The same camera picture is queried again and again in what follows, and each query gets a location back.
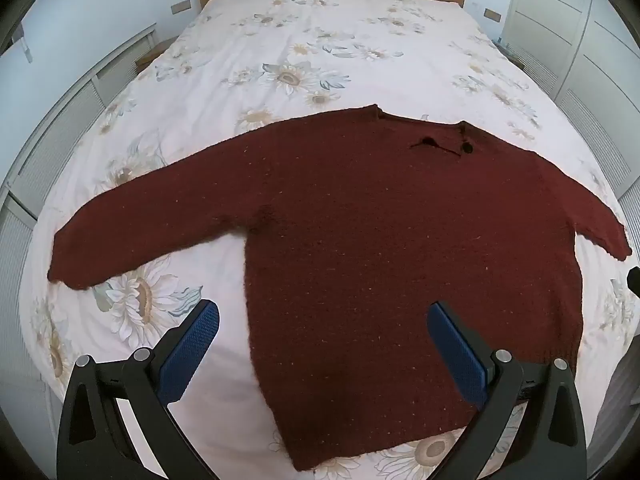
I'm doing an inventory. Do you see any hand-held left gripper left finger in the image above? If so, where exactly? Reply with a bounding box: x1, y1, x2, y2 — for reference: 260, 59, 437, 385
56, 299, 221, 480

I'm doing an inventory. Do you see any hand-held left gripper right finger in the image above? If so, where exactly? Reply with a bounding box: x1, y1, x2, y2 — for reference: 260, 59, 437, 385
426, 301, 587, 480

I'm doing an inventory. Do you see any dark red knit sweater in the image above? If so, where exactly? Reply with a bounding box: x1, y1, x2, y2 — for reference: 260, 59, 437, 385
47, 104, 632, 472

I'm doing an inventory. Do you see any white louvred cabinet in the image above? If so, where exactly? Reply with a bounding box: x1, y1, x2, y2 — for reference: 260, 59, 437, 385
0, 25, 156, 461

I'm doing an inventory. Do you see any wooden nightstand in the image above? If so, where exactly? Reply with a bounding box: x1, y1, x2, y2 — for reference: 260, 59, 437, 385
135, 39, 173, 73
492, 40, 526, 71

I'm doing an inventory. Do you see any white wardrobe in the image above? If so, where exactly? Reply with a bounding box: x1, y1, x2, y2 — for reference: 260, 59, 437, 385
500, 0, 640, 201

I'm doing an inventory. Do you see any bed with floral sheet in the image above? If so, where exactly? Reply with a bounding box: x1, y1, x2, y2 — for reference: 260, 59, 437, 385
20, 0, 638, 480

